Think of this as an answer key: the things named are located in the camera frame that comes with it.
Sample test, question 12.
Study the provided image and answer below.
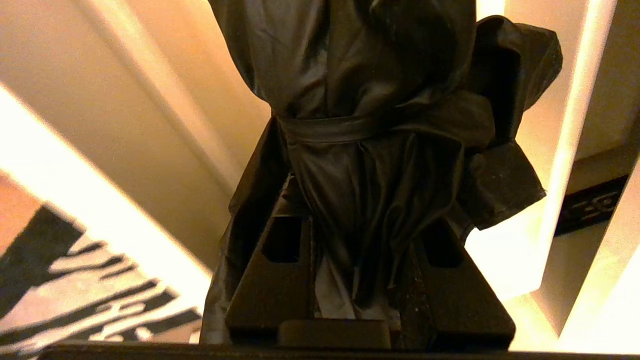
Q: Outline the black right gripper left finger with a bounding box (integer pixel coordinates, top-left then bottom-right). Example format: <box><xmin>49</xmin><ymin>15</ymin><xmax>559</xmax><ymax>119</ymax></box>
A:
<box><xmin>225</xmin><ymin>214</ymin><xmax>317</xmax><ymax>347</ymax></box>

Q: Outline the black and white zebra rug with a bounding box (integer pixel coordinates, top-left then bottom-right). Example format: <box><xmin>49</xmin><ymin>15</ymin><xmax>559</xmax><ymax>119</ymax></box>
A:
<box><xmin>0</xmin><ymin>204</ymin><xmax>204</xmax><ymax>352</ymax></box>

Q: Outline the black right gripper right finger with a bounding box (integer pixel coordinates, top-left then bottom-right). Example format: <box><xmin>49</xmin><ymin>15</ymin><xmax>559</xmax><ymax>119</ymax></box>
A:
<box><xmin>399</xmin><ymin>219</ymin><xmax>517</xmax><ymax>349</ymax></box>

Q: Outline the black umbrella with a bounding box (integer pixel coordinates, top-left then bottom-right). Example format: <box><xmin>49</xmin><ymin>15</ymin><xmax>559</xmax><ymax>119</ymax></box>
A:
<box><xmin>200</xmin><ymin>0</ymin><xmax>564</xmax><ymax>346</ymax></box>

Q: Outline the white fluted drawer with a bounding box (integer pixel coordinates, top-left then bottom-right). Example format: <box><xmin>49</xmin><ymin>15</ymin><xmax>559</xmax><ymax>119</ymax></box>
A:
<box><xmin>0</xmin><ymin>0</ymin><xmax>621</xmax><ymax>306</ymax></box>

